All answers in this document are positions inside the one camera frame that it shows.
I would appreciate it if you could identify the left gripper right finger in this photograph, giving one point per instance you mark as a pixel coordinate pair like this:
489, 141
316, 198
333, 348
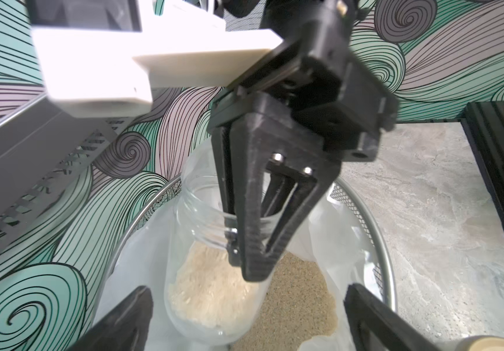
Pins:
374, 326

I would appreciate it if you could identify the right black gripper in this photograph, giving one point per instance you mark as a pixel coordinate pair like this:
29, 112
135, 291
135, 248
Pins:
280, 170

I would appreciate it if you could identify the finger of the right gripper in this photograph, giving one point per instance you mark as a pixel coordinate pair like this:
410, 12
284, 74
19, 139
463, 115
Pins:
222, 156

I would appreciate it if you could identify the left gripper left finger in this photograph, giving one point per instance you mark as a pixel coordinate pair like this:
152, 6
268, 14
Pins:
126, 327

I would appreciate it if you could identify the silver mesh waste bin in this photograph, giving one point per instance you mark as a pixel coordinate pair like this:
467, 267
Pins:
341, 236

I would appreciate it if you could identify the white plastic bin liner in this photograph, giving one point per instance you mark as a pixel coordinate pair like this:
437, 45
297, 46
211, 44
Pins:
163, 335

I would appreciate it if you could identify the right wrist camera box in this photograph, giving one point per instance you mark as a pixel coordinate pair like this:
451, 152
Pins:
103, 59

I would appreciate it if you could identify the black perforated wall shelf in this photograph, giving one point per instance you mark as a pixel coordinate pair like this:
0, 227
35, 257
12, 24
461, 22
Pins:
42, 149

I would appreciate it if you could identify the middle jar with beige lid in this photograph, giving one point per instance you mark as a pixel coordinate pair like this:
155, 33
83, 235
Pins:
473, 343

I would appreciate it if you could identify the clear plastic rice jar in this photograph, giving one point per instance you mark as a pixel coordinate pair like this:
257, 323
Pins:
205, 296

